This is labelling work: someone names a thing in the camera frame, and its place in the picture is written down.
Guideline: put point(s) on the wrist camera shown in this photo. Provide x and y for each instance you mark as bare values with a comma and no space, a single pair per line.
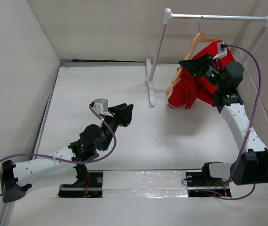
222,50
100,106

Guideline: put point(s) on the wooden clothes hanger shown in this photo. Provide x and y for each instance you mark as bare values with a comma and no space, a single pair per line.
200,37

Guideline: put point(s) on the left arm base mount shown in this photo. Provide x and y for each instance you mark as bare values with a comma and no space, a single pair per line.
90,187

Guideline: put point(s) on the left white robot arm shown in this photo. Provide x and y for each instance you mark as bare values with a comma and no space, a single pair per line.
68,165

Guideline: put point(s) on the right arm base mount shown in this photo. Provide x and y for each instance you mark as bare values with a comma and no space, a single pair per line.
200,183

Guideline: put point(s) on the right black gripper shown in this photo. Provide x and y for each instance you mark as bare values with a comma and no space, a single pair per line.
197,67

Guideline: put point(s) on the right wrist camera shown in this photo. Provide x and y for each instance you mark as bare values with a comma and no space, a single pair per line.
222,50

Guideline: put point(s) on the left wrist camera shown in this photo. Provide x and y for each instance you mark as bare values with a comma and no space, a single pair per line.
100,106

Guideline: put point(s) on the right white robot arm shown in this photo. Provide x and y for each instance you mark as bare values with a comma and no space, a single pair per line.
251,166

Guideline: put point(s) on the white clothes rack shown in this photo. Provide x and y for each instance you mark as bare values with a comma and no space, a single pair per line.
169,15

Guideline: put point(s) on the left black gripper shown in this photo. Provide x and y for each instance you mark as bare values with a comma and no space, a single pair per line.
122,114

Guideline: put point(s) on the red trousers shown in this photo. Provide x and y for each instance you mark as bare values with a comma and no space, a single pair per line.
189,88

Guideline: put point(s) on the silver taped foam strip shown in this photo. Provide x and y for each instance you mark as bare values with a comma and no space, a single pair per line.
141,184

